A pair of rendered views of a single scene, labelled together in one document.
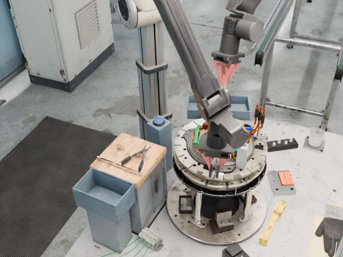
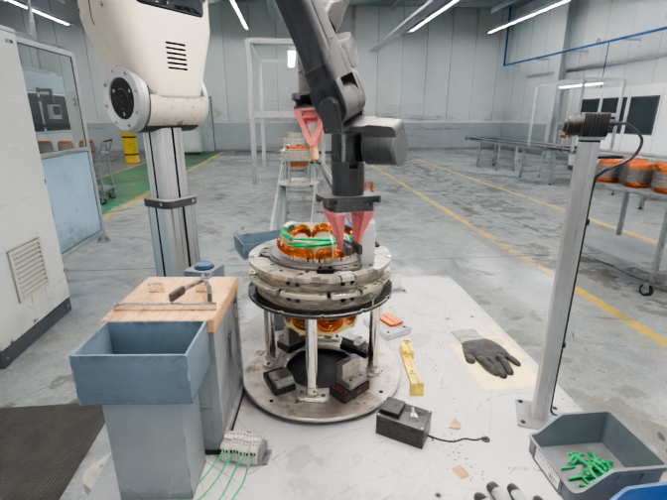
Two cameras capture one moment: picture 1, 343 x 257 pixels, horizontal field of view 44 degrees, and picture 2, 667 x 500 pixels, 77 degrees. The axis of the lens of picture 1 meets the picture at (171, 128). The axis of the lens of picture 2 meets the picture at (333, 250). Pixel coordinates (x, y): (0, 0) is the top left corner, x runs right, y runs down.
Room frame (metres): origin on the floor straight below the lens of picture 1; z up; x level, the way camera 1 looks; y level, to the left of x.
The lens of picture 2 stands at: (0.29, 0.25, 1.39)
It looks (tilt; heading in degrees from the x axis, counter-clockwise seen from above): 18 degrees down; 330
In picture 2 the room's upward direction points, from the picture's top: straight up
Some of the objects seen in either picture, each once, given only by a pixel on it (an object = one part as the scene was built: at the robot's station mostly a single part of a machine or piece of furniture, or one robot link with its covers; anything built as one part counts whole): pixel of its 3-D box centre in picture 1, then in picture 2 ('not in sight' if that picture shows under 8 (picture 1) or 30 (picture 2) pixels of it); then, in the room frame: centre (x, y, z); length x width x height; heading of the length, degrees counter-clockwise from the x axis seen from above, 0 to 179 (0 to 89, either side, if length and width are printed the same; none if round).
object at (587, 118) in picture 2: not in sight; (584, 125); (0.72, -0.48, 1.37); 0.06 x 0.04 x 0.04; 41
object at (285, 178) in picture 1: (286, 178); (390, 319); (1.19, -0.46, 0.80); 0.07 x 0.05 x 0.01; 1
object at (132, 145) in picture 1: (129, 158); (178, 302); (1.07, 0.15, 1.05); 0.20 x 0.19 x 0.02; 151
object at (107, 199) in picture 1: (108, 214); (155, 413); (0.93, 0.22, 0.92); 0.17 x 0.11 x 0.28; 61
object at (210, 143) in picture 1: (217, 138); (347, 184); (0.91, -0.13, 1.28); 0.10 x 0.07 x 0.07; 78
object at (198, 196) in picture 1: (198, 204); (311, 356); (0.98, -0.09, 0.91); 0.02 x 0.02 x 0.21
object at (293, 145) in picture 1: (280, 145); not in sight; (1.41, -0.49, 0.79); 0.15 x 0.05 x 0.02; 99
